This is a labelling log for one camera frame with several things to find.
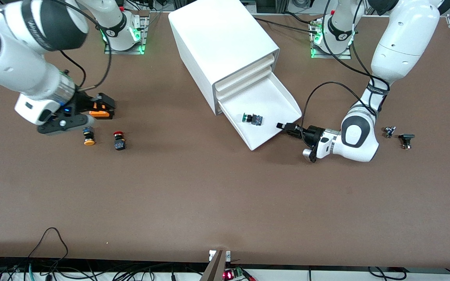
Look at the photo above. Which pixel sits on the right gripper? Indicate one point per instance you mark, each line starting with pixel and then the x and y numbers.
pixel 82 103

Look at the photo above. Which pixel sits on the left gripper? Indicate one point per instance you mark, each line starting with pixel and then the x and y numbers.
pixel 311 135

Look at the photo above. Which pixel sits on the lowest white drawer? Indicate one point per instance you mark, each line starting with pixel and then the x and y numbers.
pixel 268 101

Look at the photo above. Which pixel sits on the green push button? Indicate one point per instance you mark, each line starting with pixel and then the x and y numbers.
pixel 254 119

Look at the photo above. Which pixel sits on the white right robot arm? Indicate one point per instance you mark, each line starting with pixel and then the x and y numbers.
pixel 14 66

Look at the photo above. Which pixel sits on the orange button box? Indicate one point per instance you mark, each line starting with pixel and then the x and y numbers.
pixel 100 114

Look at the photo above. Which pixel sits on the yellow push button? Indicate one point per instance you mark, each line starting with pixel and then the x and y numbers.
pixel 89 141

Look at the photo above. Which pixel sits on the red push button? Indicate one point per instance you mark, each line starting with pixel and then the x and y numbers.
pixel 119 145

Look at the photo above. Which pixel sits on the white drawer cabinet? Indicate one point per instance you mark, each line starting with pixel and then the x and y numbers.
pixel 213 35

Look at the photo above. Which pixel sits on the circuit board with red light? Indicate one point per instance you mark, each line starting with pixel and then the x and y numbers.
pixel 234 274

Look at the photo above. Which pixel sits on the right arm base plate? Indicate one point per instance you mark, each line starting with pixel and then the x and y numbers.
pixel 125 51

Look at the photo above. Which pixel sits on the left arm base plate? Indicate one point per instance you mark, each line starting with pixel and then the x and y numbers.
pixel 330 56

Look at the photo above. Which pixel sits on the small black grey switch part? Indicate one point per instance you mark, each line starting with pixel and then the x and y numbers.
pixel 388 132

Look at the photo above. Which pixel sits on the black flat-head switch part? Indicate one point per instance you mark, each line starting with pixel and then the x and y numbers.
pixel 406 137

